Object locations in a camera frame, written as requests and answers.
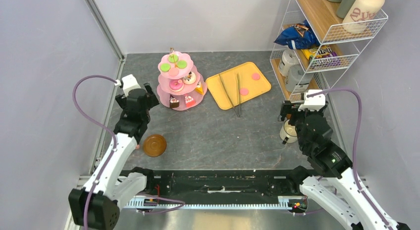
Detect yellow serving tray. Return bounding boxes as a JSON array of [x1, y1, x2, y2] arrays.
[[206, 62, 271, 110]]

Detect pink frosted donut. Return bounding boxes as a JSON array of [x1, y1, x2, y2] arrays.
[[169, 79, 185, 92]]

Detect white jar upper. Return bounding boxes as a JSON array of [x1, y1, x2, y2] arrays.
[[278, 49, 300, 77]]

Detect blue snack bag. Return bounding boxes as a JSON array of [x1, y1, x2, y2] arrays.
[[274, 20, 320, 50]]

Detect metal serving tongs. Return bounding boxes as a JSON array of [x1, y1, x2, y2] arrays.
[[218, 73, 242, 117]]

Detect white chocolate-drizzle donut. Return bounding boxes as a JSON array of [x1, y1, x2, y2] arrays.
[[182, 71, 197, 85]]

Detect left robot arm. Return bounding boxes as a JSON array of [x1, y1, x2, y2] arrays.
[[68, 83, 159, 230]]

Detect white wire shelf rack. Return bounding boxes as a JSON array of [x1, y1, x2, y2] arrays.
[[269, 0, 389, 104]]

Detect chocolate cake slice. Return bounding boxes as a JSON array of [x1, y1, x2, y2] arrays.
[[169, 95, 180, 109]]

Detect pink three-tier cake stand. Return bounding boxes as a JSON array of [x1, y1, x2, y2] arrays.
[[157, 48, 208, 111]]

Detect yellow candy bag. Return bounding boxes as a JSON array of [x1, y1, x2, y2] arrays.
[[301, 45, 340, 66]]

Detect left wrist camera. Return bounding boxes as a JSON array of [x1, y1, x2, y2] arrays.
[[114, 74, 141, 96]]

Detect yellow cake slice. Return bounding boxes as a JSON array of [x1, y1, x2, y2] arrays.
[[195, 81, 204, 95]]

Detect cream labelled bottle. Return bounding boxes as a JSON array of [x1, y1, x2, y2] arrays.
[[342, 0, 385, 34]]

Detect red strawberry cake slice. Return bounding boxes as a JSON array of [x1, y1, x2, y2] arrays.
[[184, 94, 196, 109]]

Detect grey jar lower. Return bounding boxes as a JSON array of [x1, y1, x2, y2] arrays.
[[285, 65, 314, 93]]

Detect pink macaron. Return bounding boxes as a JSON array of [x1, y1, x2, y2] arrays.
[[252, 72, 261, 80], [168, 67, 179, 77], [239, 88, 249, 96]]

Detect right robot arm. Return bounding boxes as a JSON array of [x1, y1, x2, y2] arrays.
[[279, 101, 409, 230]]

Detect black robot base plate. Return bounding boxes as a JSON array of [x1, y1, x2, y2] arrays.
[[124, 166, 319, 206]]

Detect grey-green bottle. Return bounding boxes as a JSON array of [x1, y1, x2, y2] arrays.
[[336, 0, 355, 19]]

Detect beige mug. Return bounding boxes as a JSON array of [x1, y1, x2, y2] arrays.
[[279, 119, 298, 145]]

